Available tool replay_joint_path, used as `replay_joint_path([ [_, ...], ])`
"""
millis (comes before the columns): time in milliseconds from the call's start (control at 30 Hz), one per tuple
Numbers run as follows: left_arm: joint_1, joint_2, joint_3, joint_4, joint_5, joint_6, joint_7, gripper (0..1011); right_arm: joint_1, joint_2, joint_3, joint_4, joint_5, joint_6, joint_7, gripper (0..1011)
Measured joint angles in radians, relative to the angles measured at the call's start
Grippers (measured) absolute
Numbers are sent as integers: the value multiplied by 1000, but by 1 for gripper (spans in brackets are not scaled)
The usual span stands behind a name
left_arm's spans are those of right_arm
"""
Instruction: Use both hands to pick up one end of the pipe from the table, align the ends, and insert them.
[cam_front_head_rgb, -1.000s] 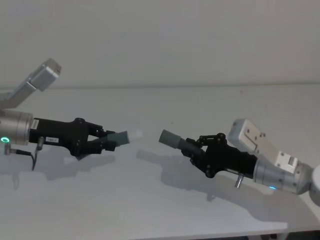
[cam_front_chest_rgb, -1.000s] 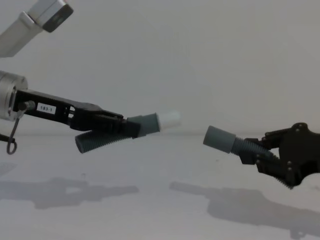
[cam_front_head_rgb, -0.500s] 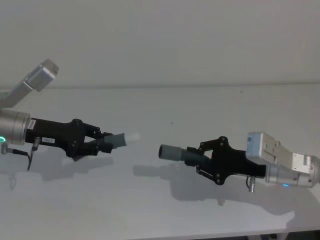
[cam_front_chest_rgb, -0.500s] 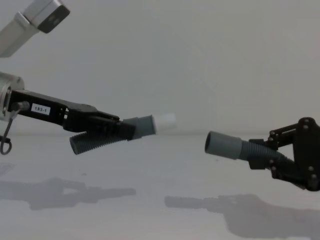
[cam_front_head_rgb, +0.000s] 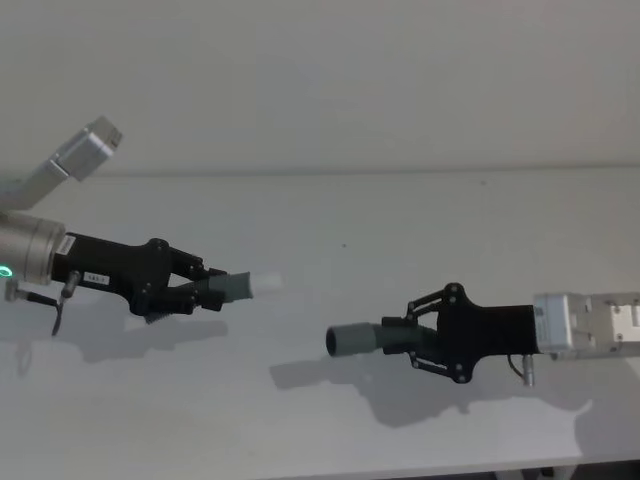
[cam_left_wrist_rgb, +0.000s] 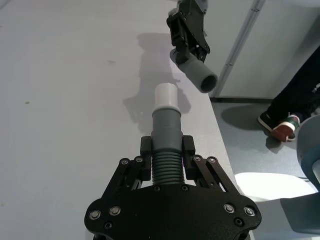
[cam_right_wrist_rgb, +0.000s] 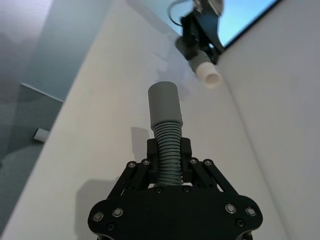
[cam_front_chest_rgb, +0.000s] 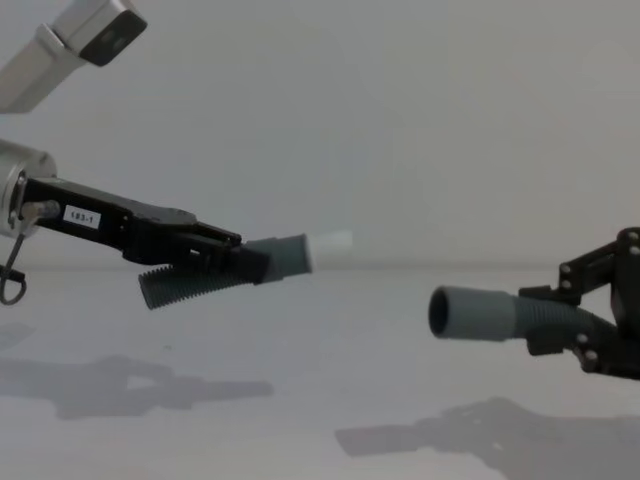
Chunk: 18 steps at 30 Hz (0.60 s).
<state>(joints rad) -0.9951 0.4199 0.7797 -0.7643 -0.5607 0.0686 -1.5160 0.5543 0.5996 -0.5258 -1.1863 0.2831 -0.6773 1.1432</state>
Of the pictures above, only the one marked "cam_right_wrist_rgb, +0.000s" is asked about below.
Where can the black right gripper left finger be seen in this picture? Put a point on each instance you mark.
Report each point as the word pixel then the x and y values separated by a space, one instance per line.
pixel 152 150

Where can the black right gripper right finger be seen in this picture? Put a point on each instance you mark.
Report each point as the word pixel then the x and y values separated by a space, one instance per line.
pixel 186 148

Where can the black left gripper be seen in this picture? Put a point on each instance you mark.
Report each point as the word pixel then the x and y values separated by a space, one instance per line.
pixel 208 5

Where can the grey tube with white end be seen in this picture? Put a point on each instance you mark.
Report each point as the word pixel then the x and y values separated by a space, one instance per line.
pixel 206 71

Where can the small white block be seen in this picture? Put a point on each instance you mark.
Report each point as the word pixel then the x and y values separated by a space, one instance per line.
pixel 40 135

